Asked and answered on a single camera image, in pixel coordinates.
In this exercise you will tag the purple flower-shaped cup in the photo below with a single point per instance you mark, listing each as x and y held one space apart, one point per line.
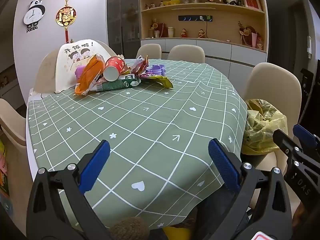
156 69

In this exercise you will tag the yellow snack packet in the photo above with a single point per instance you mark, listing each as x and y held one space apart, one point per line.
162 81

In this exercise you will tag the beige dining chair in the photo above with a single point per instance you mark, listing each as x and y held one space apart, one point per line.
150 51
272 87
45 72
12 120
186 53

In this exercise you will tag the white cup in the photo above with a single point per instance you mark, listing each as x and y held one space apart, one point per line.
170 32

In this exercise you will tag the green white packet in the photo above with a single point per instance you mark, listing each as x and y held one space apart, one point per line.
117 84

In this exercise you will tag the red snack wrapper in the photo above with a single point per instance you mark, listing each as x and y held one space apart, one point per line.
138 66

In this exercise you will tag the trash bin with yellow bag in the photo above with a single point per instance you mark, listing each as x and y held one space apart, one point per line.
262 130

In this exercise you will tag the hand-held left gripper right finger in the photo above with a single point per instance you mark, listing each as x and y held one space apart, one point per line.
225 166

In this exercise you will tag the white sideboard cabinet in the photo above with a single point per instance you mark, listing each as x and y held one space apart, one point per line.
220 52

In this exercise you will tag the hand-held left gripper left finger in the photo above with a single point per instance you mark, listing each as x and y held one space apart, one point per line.
96 165

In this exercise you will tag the wooden wall shelf unit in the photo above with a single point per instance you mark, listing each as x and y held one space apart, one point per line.
222 27

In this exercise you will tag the small brown figurines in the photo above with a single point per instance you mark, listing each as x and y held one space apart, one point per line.
150 5

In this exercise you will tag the orange snack packet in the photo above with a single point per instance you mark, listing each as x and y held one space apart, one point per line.
88 76

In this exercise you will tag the green checked tablecloth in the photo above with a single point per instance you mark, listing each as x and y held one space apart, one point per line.
140 130

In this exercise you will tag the red picture frame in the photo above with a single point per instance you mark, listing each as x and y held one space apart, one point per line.
252 2

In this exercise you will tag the red robed figurine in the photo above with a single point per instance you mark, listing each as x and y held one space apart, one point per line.
158 28

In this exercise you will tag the red gold hanging ornament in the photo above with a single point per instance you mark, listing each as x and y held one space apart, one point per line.
65 16

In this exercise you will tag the dark glass door cabinet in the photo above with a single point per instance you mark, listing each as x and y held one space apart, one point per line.
122 15

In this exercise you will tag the panda figurine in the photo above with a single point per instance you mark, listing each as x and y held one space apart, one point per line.
231 0

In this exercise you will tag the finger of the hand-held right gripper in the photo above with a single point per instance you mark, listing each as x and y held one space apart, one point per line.
303 135
283 138

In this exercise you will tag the person's brown fleece clothing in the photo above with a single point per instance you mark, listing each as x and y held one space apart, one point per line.
130 228

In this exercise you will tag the white cartoon print food cover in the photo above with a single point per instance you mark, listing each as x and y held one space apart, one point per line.
67 65

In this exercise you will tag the panda wall clock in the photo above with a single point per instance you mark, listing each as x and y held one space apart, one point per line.
33 15

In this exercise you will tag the yellow toy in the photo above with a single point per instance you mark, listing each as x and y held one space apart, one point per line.
171 2

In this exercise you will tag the red paper cup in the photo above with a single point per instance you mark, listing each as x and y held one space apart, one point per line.
113 66

